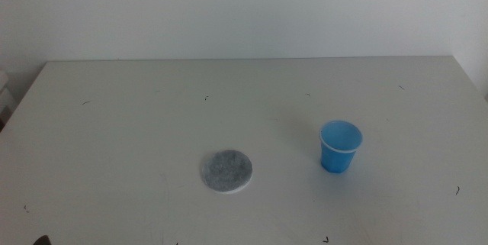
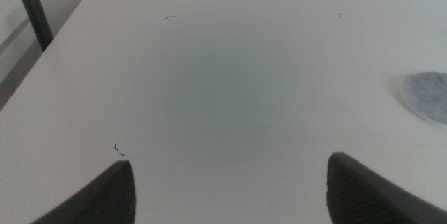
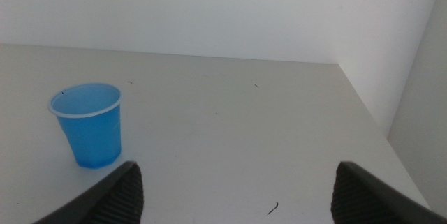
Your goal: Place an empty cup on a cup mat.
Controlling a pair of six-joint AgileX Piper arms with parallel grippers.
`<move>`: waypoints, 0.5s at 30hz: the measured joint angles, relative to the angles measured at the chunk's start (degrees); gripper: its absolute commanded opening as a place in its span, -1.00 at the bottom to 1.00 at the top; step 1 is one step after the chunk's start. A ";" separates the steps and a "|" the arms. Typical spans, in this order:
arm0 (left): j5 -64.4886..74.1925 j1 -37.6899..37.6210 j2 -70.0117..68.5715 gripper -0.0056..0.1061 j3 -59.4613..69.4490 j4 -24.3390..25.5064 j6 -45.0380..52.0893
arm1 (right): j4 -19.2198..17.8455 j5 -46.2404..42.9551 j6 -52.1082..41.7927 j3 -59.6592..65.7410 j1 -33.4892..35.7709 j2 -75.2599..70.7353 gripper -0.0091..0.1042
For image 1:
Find blue plastic cup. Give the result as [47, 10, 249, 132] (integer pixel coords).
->
[318, 119, 364, 174]

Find round grey felt cup mat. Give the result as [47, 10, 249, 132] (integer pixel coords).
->
[201, 149, 254, 195]

